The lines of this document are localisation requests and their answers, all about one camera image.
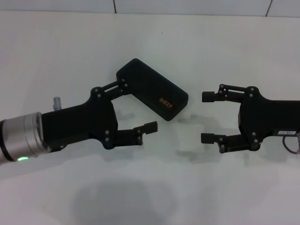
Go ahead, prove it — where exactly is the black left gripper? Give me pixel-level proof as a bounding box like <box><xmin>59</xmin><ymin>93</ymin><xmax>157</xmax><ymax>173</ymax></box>
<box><xmin>41</xmin><ymin>78</ymin><xmax>158</xmax><ymax>152</ymax></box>

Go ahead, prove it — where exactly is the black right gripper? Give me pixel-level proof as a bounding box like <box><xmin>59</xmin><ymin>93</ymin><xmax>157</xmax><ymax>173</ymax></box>
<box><xmin>201</xmin><ymin>83</ymin><xmax>300</xmax><ymax>154</ymax></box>

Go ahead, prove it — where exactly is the black glasses case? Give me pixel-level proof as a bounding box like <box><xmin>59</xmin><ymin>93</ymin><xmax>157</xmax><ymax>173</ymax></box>
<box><xmin>116</xmin><ymin>58</ymin><xmax>189</xmax><ymax>122</ymax></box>

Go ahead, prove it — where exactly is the silver plug on left gripper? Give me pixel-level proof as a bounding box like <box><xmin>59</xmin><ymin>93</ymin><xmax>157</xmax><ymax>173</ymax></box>
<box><xmin>52</xmin><ymin>96</ymin><xmax>62</xmax><ymax>111</ymax></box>

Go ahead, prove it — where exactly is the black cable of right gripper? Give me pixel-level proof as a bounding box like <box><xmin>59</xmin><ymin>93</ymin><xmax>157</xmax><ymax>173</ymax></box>
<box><xmin>282</xmin><ymin>135</ymin><xmax>299</xmax><ymax>155</ymax></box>

